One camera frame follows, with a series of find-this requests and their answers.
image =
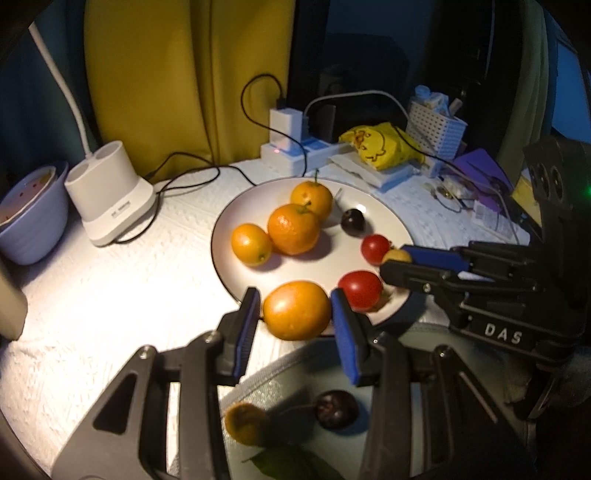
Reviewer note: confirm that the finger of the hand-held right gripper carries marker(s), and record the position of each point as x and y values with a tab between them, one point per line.
434	257
415	277

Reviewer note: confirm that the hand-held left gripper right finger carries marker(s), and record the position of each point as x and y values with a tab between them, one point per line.
348	341

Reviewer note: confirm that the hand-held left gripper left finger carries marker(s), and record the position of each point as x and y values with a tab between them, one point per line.
244	341

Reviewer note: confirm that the red cherry tomato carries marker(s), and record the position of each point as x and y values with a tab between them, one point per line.
360	288
374	249

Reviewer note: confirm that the grey round tray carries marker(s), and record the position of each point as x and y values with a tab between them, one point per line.
295	369

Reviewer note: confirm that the white round plate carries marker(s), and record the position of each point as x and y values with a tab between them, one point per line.
318	270

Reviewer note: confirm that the dark red cherry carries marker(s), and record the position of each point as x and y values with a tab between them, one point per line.
337	409
353	222

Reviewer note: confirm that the orange with green leaves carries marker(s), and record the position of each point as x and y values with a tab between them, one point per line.
293	230

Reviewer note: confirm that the small orange with stem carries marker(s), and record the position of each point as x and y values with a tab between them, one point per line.
311	201

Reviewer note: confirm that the eyeglasses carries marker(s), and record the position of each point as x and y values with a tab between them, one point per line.
450	194

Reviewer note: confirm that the yellow white cheese block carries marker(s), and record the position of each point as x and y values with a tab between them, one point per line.
526	198

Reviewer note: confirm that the small brownish yellow fruit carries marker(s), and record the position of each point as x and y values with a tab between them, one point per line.
246	423

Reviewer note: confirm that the purple notebook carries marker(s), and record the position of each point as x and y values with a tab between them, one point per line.
480	170

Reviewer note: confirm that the white woven basket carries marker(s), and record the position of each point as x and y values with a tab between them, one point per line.
438	138

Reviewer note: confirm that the yellow cartoon pouch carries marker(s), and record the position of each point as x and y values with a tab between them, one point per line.
381	143

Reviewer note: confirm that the green leaf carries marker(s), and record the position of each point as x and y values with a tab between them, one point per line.
295	465

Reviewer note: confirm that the white textured table cover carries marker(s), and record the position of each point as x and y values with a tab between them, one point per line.
115	286

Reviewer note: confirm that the white blue packets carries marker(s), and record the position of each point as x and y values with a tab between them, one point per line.
431	99

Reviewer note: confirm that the pale green curtain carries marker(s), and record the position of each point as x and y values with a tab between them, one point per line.
526	92

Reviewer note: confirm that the black adapter plug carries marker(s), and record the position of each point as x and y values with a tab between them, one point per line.
327	122

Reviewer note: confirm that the white power strip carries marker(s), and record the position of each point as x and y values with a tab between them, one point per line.
286	161

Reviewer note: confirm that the white desk lamp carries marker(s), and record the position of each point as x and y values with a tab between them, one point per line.
115	198

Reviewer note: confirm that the white charger plug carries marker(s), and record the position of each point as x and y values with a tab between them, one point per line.
287	127

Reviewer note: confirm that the dark glass window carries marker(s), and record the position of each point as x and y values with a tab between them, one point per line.
392	27

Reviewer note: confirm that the lavender bowl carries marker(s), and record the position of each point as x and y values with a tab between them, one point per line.
32	230

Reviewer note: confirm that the white patterned bowl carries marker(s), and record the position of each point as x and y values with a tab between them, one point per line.
27	189

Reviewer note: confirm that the yellow curtain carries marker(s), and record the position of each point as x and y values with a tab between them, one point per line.
184	69

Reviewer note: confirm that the blue grey curtain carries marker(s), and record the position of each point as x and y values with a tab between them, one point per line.
27	115

